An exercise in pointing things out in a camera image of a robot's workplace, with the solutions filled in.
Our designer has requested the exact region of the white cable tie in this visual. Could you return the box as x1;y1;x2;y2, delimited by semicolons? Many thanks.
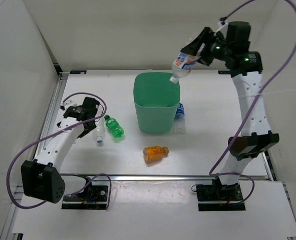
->
214;20;229;35

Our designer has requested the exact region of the aluminium front table rail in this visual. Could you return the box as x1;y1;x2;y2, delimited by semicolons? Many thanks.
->
61;173;270;181

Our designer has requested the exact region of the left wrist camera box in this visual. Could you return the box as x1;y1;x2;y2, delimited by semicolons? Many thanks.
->
82;97;100;113

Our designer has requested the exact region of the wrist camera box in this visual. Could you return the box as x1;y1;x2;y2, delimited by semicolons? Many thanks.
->
82;97;100;113
226;21;251;44

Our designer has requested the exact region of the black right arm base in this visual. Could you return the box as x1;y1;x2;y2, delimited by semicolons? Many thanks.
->
191;177;246;212

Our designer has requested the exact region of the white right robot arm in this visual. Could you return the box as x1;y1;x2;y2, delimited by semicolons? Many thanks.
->
181;21;279;200

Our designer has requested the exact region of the aluminium left table rail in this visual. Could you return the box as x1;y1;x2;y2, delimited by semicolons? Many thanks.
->
10;71;70;193

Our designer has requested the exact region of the aluminium table rail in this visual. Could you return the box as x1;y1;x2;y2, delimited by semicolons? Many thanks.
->
61;173;270;181
10;71;70;193

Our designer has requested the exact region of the green soda bottle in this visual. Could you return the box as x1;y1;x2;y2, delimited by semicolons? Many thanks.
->
104;114;124;139

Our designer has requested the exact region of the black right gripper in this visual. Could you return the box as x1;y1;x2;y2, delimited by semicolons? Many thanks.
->
181;27;232;67

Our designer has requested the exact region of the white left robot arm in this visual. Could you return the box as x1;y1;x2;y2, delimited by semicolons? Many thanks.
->
21;97;100;204

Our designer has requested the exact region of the green plastic bin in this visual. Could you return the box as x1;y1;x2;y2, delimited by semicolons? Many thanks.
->
133;72;180;134

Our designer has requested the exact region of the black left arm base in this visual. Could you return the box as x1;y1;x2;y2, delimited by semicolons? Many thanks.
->
61;174;111;210

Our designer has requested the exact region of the clear bottle white blue label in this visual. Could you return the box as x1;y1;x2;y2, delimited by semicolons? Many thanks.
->
170;52;200;84

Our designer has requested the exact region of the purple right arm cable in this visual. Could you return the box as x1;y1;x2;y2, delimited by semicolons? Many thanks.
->
209;0;296;205

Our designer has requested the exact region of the orange juice bottle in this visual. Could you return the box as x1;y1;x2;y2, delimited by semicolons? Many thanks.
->
143;146;169;164

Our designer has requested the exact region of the clear unlabelled plastic bottle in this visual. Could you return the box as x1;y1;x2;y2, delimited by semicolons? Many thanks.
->
95;118;105;146

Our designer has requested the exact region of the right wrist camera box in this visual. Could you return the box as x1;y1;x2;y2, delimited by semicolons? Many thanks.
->
226;21;251;44

